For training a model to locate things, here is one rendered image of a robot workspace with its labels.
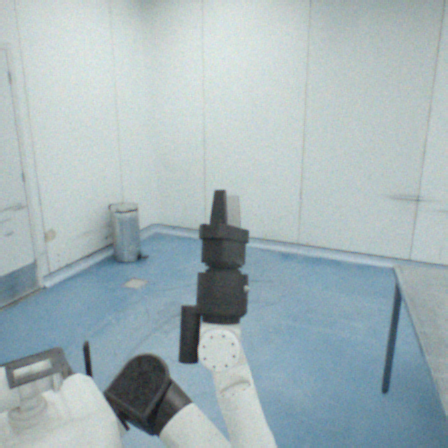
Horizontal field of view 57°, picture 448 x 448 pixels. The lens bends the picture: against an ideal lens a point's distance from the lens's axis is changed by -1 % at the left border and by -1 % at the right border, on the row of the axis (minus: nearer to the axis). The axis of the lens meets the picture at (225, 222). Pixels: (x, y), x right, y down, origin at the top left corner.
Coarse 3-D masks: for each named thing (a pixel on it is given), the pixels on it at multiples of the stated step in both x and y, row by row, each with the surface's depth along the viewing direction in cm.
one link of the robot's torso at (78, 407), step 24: (72, 384) 78; (48, 408) 69; (72, 408) 72; (96, 408) 72; (0, 432) 67; (24, 432) 66; (48, 432) 67; (72, 432) 67; (96, 432) 69; (120, 432) 77
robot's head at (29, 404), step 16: (0, 368) 65; (32, 368) 66; (0, 384) 62; (32, 384) 65; (48, 384) 66; (0, 400) 61; (16, 400) 63; (32, 400) 66; (16, 416) 65; (32, 416) 66
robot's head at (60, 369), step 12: (60, 348) 67; (24, 360) 64; (36, 360) 65; (60, 360) 66; (12, 372) 63; (36, 372) 64; (48, 372) 64; (60, 372) 67; (12, 384) 61; (60, 384) 67
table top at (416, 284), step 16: (400, 272) 224; (416, 272) 224; (432, 272) 224; (400, 288) 209; (416, 288) 205; (432, 288) 205; (416, 304) 189; (432, 304) 189; (416, 320) 176; (432, 320) 176; (416, 336) 168; (432, 336) 164; (432, 352) 154; (432, 368) 145; (432, 384) 140
